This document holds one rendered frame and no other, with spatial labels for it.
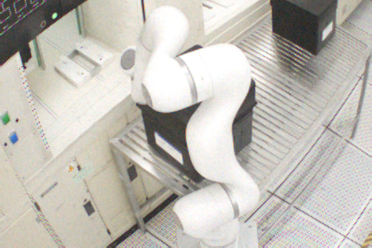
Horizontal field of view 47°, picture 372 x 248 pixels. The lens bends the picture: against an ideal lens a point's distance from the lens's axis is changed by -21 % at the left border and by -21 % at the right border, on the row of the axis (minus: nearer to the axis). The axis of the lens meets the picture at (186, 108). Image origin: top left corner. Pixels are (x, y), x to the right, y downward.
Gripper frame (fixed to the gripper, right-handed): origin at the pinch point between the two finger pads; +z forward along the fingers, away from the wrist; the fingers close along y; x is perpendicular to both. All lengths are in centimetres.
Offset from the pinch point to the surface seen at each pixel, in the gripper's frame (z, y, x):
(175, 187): 9.2, -9.1, 36.0
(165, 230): 68, 17, 85
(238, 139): 22.1, -13.7, 12.5
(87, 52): 8, 60, 17
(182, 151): 4.2, -7.2, 22.4
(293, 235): 98, -37, 54
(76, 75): 0, 51, 26
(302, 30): 66, 5, -37
